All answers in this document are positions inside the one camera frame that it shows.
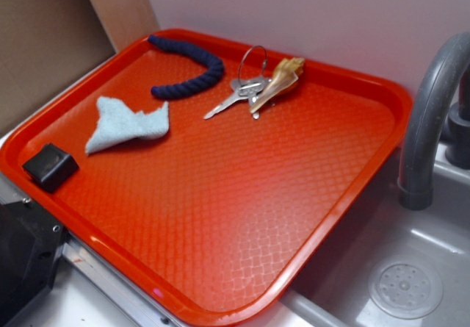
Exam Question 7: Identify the light blue cloth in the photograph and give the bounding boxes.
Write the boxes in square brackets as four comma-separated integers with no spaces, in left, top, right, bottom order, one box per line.
[85,96,170,155]

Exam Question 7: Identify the sink drain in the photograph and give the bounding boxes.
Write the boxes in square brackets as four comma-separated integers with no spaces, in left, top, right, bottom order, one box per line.
[368,255,444,320]

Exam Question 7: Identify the metal key ring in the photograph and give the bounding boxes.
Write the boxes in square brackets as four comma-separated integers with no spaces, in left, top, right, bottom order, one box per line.
[236,45,268,84]

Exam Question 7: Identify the cardboard panel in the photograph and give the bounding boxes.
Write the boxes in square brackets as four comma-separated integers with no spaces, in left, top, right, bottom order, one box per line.
[1,0,159,134]

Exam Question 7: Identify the orange plastic tray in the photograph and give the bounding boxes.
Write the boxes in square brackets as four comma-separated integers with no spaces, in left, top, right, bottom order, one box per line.
[1,29,412,326]

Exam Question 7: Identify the dark blue rope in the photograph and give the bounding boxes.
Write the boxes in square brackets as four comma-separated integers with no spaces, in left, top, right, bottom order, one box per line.
[148,35,225,100]

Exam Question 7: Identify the grey toy sink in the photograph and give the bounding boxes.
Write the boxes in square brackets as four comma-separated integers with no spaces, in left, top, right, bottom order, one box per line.
[281,144,469,326]

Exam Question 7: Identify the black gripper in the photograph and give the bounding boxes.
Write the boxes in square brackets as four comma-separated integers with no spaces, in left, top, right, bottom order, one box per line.
[1,143,79,326]

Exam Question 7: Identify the silver keys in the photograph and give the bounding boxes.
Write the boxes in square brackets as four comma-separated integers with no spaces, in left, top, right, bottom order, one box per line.
[203,76,272,120]

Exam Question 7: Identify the grey plastic faucet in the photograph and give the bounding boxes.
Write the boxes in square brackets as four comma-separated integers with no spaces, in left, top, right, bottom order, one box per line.
[397,32,469,210]

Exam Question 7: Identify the grey faucet knob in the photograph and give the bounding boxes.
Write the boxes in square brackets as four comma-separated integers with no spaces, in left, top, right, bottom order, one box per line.
[444,72,469,170]

